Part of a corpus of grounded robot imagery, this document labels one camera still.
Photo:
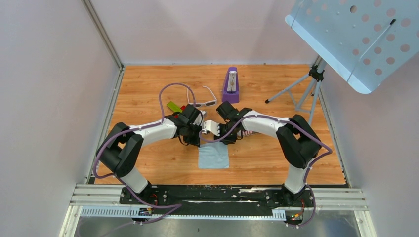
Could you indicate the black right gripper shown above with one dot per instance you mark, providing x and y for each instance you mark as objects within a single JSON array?
[{"x": 231, "y": 140}]

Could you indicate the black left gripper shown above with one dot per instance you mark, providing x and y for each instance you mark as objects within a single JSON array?
[{"x": 195, "y": 140}]

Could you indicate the light blue cleaning cloth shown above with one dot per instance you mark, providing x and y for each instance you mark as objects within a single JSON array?
[{"x": 213, "y": 156}]

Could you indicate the flag pattern glasses case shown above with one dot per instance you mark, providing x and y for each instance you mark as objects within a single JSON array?
[{"x": 247, "y": 133}]

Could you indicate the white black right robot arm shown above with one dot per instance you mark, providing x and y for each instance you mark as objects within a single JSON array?
[{"x": 298, "y": 141}]

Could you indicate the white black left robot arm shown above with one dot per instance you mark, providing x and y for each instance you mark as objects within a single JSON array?
[{"x": 120, "y": 149}]

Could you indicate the purple metronome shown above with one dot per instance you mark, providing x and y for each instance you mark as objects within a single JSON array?
[{"x": 230, "y": 90}]

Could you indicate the green rectangular block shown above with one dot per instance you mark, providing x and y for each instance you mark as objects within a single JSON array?
[{"x": 173, "y": 107}]

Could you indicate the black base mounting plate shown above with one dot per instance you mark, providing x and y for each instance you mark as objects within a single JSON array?
[{"x": 217, "y": 200}]

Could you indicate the light blue music stand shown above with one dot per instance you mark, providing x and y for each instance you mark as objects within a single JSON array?
[{"x": 369, "y": 48}]

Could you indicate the white frame sunglasses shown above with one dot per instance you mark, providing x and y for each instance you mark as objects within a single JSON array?
[{"x": 204, "y": 97}]

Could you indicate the aluminium frame rail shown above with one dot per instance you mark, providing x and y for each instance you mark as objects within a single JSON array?
[{"x": 108, "y": 196}]

